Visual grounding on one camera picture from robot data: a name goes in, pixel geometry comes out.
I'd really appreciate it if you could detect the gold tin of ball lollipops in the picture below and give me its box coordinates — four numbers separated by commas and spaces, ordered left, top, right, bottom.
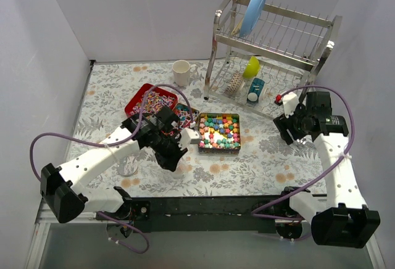
173, 103, 200, 129

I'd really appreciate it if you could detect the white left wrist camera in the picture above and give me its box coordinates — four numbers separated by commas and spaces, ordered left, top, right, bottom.
178, 128, 201, 149

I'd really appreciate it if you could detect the clear glass jar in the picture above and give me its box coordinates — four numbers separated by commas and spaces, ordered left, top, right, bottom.
171, 158, 193, 179

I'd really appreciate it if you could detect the teal and white container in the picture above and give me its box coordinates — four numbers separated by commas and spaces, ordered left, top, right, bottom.
246, 77, 266, 105

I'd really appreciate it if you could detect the stainless steel dish rack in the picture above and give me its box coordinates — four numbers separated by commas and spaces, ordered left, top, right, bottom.
203, 0, 342, 118

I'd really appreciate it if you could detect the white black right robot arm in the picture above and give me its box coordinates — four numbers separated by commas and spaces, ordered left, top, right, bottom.
274, 91, 380, 249

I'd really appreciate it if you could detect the red tin of swirl lollipops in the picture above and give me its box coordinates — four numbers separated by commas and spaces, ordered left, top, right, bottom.
124, 83, 178, 117

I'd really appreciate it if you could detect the aluminium table edge rail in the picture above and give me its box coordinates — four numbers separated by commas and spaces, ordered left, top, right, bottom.
27, 196, 384, 268

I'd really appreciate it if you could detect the yellow green bowl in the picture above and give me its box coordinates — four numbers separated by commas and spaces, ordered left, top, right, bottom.
243, 56, 260, 79

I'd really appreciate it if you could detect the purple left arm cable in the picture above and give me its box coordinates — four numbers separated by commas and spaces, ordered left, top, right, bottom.
29, 83, 198, 254

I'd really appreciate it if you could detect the light blue plate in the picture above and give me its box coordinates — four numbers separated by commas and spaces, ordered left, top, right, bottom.
239, 0, 266, 38

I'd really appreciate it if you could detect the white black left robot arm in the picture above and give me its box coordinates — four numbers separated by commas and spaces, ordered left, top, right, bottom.
40, 107, 200, 223

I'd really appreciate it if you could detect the white ceramic mug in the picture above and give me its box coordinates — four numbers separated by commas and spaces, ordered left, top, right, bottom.
172, 60, 198, 87

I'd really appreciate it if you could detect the silver metal scoop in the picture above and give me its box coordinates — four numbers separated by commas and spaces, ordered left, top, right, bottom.
295, 136, 312, 145

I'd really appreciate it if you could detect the gold tin of star candies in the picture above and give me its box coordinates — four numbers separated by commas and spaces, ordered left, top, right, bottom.
198, 113, 241, 155

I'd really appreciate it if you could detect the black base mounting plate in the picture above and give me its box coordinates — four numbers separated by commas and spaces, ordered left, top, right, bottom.
95, 195, 317, 234

